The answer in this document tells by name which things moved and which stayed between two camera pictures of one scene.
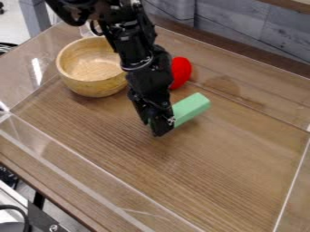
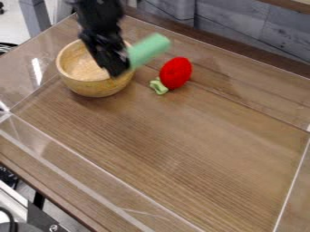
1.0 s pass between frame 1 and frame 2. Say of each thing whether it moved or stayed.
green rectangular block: moved
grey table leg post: stayed
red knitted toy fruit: stayed
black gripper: moved
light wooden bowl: stayed
